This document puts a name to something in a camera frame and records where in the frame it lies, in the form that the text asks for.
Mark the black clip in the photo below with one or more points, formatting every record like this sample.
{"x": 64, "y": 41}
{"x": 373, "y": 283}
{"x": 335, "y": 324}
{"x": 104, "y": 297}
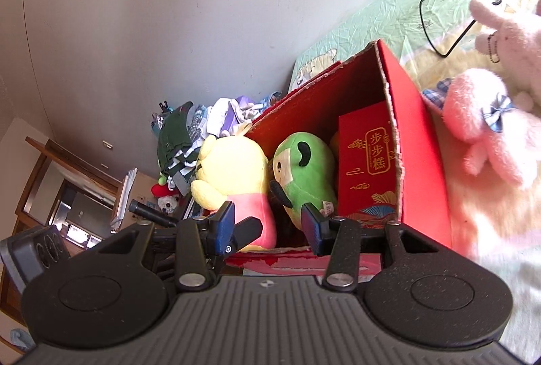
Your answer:
{"x": 165, "y": 108}

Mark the small red plush toy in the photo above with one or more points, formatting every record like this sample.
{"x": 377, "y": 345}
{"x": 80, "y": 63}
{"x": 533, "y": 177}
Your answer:
{"x": 159, "y": 190}

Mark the red gift box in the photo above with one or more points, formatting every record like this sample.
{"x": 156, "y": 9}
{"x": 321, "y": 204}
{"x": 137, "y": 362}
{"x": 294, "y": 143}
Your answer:
{"x": 363, "y": 179}

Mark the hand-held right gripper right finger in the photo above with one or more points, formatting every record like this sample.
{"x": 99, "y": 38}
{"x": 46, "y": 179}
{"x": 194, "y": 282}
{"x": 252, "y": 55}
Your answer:
{"x": 315, "y": 234}

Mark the black cylindrical object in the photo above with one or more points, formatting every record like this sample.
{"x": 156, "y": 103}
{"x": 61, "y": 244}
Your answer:
{"x": 150, "y": 212}

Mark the wooden framed door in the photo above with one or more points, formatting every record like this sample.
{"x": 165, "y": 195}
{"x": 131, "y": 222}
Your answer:
{"x": 38, "y": 162}

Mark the pale plush toy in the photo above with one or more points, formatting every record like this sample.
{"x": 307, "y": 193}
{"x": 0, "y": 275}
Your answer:
{"x": 465, "y": 107}

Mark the green plush toy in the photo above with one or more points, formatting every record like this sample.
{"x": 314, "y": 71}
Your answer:
{"x": 308, "y": 179}

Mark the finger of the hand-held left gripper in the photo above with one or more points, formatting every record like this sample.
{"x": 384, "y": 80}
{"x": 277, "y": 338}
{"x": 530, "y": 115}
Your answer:
{"x": 279, "y": 192}
{"x": 250, "y": 230}

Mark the small white plush bear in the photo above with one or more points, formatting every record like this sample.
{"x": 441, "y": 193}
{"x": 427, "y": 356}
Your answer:
{"x": 168, "y": 204}

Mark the dark green garment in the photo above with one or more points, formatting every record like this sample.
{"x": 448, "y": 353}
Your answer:
{"x": 173, "y": 136}

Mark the stack of papers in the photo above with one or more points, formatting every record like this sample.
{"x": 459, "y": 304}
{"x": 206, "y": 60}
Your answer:
{"x": 124, "y": 196}

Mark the red cardboard box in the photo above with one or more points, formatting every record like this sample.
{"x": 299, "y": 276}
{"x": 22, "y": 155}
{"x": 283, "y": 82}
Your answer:
{"x": 418, "y": 162}

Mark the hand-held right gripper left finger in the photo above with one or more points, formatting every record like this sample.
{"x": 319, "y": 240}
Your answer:
{"x": 224, "y": 227}

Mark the white and purple cloth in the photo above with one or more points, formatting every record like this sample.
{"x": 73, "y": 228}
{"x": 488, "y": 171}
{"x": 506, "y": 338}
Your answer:
{"x": 228, "y": 113}

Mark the pastel bear print bed sheet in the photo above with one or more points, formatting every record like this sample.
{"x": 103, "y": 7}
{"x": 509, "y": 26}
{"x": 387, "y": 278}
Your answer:
{"x": 380, "y": 10}

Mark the striped cloth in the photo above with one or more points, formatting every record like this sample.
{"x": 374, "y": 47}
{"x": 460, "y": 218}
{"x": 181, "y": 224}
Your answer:
{"x": 198, "y": 124}

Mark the pink plush rabbit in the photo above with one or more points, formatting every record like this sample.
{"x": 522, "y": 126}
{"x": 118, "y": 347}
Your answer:
{"x": 515, "y": 43}

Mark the yellow plush toy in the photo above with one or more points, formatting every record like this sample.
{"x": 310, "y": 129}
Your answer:
{"x": 228, "y": 166}

